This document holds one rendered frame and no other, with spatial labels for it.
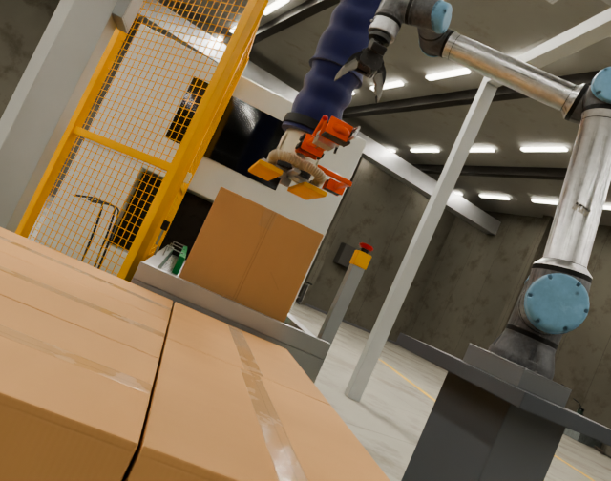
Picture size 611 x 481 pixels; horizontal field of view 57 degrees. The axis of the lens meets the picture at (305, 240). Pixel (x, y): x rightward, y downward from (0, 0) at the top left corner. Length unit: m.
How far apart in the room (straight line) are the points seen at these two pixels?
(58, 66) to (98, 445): 2.19
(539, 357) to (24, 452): 1.37
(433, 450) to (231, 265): 0.88
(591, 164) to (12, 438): 1.44
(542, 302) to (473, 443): 0.43
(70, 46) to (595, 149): 2.07
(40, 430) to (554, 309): 1.22
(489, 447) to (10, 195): 2.07
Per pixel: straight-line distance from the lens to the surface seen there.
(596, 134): 1.70
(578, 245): 1.61
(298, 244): 1.98
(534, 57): 4.96
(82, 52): 2.70
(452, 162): 5.27
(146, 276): 1.89
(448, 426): 1.74
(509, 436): 1.67
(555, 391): 1.77
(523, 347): 1.72
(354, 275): 2.55
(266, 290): 1.97
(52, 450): 0.67
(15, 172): 2.66
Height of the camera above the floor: 0.77
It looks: 4 degrees up
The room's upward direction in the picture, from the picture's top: 25 degrees clockwise
